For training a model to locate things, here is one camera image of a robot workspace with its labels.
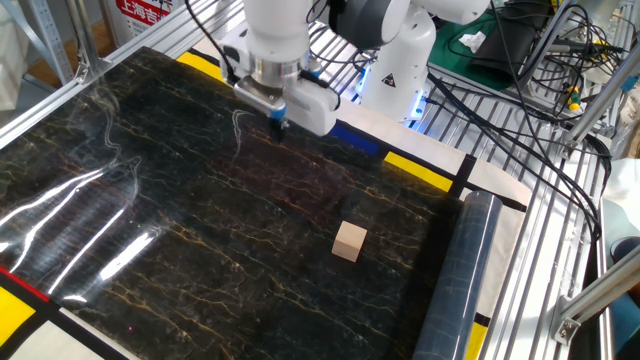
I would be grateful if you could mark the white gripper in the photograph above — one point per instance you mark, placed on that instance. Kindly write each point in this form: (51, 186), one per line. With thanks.
(315, 107)

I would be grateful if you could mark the small wooden cube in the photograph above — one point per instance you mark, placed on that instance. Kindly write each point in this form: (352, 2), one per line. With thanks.
(349, 242)

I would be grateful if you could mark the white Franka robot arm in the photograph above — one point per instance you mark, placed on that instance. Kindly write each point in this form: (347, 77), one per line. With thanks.
(400, 50)

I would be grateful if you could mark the black marble pattern sheet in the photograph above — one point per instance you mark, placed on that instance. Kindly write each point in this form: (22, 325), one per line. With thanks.
(250, 250)

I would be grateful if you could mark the red white sign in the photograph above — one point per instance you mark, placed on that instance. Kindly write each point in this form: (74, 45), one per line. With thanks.
(145, 15)

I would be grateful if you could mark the crumpled white paper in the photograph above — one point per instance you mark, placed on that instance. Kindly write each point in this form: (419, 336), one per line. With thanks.
(472, 41)

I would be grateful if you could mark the aluminium profile beam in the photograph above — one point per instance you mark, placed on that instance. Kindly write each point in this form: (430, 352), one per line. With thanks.
(45, 107)
(607, 102)
(76, 20)
(547, 37)
(600, 292)

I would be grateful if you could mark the black pouch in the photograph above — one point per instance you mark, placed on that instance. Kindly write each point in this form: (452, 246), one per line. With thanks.
(505, 50)

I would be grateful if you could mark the perforated grey steel upright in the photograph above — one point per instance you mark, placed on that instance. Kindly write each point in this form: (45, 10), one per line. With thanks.
(50, 40)

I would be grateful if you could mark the yellow green screwdriver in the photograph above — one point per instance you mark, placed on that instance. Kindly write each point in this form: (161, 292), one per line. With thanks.
(573, 100)

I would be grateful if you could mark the teal bin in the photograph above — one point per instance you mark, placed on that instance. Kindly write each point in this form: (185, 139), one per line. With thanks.
(625, 320)

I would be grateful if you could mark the silver wrist camera blue end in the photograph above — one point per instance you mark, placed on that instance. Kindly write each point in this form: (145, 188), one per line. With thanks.
(260, 97)

